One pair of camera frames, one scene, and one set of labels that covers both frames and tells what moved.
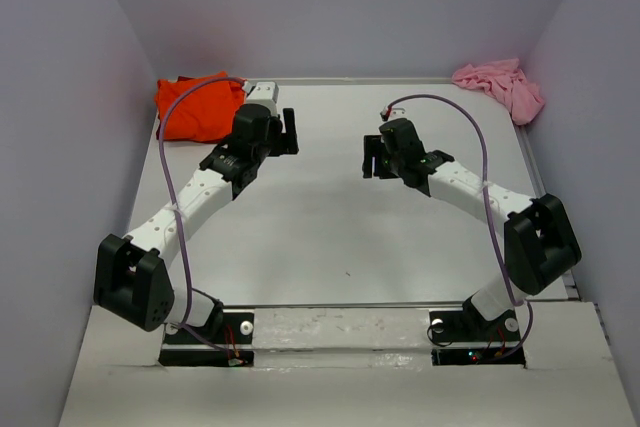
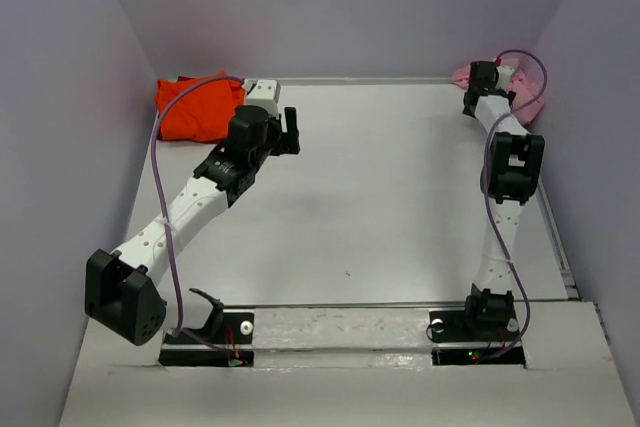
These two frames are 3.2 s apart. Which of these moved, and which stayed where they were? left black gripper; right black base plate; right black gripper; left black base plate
Moved: right black gripper
Stayed: right black base plate; left black gripper; left black base plate
